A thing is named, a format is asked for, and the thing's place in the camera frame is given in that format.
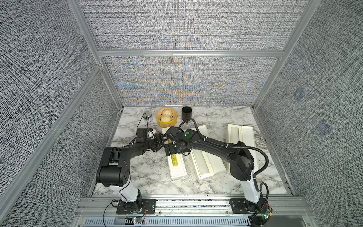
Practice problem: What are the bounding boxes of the white wrap dispenser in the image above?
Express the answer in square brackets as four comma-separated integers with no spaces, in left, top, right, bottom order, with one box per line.
[188,125,227,180]
[226,124,259,173]

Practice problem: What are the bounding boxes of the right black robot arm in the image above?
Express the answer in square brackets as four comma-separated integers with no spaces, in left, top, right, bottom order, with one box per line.
[163,119,269,214]

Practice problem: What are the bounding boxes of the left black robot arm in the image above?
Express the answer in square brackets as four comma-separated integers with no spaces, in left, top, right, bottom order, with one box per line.
[95,134,167,203]

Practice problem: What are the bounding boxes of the small silver lidded jar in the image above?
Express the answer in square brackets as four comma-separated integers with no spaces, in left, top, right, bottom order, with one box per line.
[143,111,152,123]

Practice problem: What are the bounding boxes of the yellow bowl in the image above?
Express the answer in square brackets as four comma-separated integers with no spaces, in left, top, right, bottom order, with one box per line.
[156,107,177,128]

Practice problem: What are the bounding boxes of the black cup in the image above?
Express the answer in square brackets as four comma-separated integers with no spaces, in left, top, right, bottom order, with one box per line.
[181,106,192,124]

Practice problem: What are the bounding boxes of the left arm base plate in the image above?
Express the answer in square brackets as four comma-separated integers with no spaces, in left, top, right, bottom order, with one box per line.
[116,199,157,215]

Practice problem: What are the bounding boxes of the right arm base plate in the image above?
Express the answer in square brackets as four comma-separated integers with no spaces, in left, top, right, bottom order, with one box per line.
[229,198,273,214]

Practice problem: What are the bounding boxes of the aluminium front rail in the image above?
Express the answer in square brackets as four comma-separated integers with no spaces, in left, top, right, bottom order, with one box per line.
[71,194,318,227]

